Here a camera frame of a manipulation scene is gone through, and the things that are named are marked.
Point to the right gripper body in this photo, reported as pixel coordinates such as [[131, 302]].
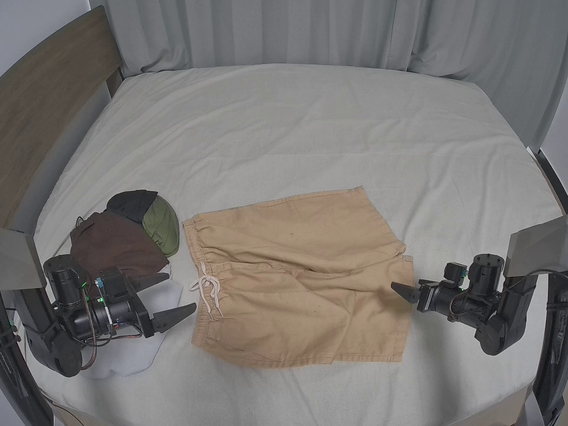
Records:
[[439, 300]]

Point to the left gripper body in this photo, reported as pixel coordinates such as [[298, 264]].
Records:
[[115, 317]]

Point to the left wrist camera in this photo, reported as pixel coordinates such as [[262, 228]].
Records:
[[111, 284]]

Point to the pale grey-green curtain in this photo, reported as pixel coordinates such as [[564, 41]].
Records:
[[488, 25], [248, 16]]

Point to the brown garment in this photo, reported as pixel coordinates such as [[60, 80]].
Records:
[[120, 242]]

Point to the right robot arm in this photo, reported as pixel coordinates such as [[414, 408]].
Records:
[[510, 313]]

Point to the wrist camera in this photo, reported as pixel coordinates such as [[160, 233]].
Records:
[[111, 284], [455, 275]]

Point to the white garment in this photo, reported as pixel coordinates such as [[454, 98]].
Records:
[[133, 362]]

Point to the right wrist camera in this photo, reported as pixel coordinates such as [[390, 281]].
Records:
[[455, 275]]

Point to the tan shorts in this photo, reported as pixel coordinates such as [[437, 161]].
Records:
[[288, 260]]

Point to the black garment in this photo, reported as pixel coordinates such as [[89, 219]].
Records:
[[128, 202]]

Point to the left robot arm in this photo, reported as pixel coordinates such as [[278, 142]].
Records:
[[53, 344]]

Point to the green garment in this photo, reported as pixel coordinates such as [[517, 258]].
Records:
[[162, 226]]

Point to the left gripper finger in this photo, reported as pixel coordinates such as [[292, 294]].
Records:
[[148, 282], [171, 318]]

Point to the bed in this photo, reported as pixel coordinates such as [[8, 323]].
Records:
[[284, 127]]

